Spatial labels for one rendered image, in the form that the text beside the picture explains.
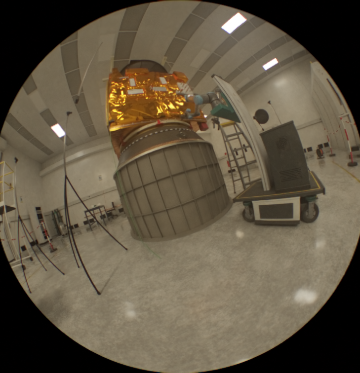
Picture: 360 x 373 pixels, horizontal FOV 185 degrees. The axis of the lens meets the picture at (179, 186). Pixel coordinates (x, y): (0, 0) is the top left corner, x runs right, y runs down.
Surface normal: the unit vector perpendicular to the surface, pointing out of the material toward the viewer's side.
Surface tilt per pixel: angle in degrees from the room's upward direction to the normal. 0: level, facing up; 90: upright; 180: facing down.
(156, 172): 90
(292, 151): 90
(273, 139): 90
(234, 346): 0
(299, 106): 90
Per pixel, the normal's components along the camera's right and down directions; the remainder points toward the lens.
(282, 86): -0.85, 0.30
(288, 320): -0.32, -0.95
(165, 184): 0.04, 0.02
